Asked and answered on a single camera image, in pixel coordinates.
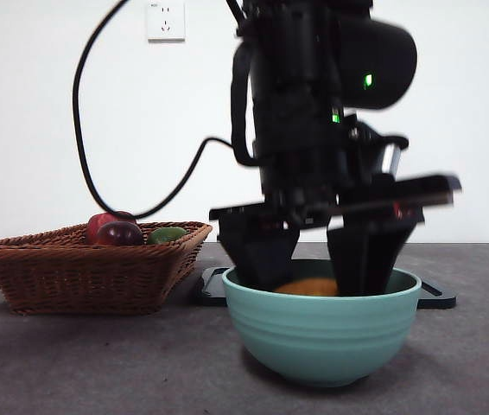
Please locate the white wall socket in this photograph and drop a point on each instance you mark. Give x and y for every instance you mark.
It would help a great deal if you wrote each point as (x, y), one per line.
(166, 21)

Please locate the teal ribbed bowl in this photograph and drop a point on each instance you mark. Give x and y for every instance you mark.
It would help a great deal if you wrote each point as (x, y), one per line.
(322, 341)

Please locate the red apple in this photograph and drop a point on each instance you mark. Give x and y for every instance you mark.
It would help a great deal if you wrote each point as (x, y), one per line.
(97, 222)

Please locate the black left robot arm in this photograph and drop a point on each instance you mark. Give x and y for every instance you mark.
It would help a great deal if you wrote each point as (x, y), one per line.
(378, 56)

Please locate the dark red plum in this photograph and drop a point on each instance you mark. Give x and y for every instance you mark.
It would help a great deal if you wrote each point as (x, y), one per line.
(119, 234)

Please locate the dark green rectangular tray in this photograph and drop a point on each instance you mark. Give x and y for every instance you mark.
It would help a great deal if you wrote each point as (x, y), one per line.
(210, 289)

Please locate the green avocado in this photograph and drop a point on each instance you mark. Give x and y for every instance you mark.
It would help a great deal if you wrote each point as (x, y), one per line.
(164, 235)

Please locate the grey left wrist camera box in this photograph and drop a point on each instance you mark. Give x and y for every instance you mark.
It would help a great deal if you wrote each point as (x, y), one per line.
(389, 157)

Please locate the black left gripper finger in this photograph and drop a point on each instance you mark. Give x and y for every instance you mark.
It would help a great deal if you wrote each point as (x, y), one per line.
(262, 255)
(365, 259)

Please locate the yellow-orange oval fruit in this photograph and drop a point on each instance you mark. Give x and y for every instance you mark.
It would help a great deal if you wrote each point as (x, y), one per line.
(309, 287)

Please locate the brown wicker basket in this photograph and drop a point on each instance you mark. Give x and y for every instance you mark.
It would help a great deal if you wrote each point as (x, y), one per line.
(84, 281)

